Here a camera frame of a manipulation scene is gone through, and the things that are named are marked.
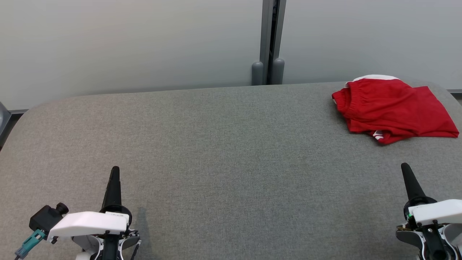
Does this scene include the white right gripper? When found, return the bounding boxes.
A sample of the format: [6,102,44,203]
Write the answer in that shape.
[395,162,462,253]

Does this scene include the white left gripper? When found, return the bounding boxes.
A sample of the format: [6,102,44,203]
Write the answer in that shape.
[48,166,142,260]

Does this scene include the red basketball jersey white sleeves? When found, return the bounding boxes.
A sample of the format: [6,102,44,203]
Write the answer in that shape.
[348,86,459,146]

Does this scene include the red shorts white hem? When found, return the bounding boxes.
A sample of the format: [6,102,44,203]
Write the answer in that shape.
[331,75,420,136]

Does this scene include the left teal-plug camera cable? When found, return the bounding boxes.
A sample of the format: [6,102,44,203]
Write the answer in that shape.
[14,229,47,260]

